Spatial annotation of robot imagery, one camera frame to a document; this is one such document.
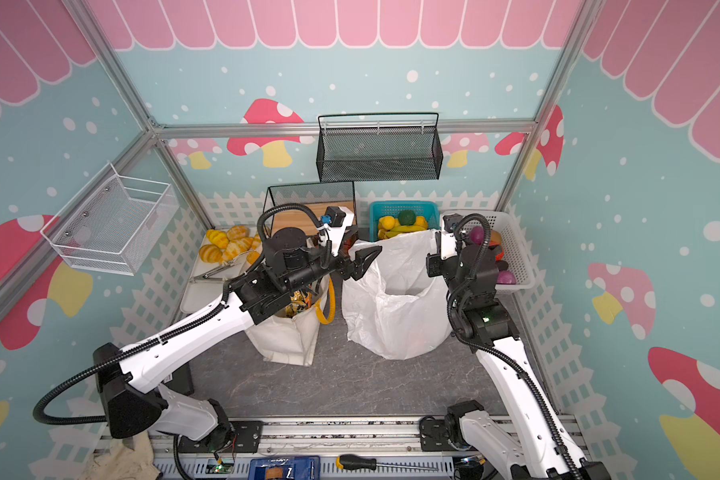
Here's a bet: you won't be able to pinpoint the gold black snack bag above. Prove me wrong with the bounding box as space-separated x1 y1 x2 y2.
284 290 314 318

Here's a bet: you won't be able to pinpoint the white plastic grocery bag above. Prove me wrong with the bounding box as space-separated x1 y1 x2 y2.
341 230 452 360

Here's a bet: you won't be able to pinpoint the white canvas tote bag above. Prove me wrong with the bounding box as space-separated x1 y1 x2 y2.
245 277 336 367

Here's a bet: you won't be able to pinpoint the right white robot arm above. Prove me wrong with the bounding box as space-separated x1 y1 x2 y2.
426 213 610 479

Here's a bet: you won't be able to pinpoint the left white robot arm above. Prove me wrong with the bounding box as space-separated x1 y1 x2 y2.
32 203 382 449

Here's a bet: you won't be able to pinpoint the purple onion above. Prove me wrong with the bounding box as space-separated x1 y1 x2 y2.
497 270 517 285

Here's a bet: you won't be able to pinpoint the yellow lemon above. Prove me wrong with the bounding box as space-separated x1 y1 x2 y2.
378 216 398 231

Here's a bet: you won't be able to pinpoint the white plastic vegetable basket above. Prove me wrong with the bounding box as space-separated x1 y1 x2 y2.
440 209 536 294

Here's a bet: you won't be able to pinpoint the green avocado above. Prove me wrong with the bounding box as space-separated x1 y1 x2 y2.
397 210 418 227

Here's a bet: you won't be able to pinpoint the yellow banana bunch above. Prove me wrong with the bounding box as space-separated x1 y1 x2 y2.
378 225 427 240

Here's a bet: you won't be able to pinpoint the striped bread roll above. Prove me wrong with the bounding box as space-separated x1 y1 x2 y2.
206 229 229 251

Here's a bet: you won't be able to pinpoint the teal plastic fruit basket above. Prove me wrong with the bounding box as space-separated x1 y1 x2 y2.
369 200 440 241

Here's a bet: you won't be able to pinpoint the metal tongs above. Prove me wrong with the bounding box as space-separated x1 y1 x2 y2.
190 263 240 283

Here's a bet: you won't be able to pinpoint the blue electronics box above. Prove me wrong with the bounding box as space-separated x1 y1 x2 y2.
248 456 321 480

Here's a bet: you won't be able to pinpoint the beige cloth rag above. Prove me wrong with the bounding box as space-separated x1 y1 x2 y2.
79 432 161 480

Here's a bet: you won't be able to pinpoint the black wire snack shelf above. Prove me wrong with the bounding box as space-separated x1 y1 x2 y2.
262 181 359 241

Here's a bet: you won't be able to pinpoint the black mesh wall basket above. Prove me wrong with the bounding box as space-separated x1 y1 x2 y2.
316 112 444 182

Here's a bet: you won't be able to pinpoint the white wire wall basket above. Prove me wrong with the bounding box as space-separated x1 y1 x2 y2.
40 164 179 276

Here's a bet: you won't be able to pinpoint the black handled screwdriver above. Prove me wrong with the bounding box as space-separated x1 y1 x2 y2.
335 454 436 471

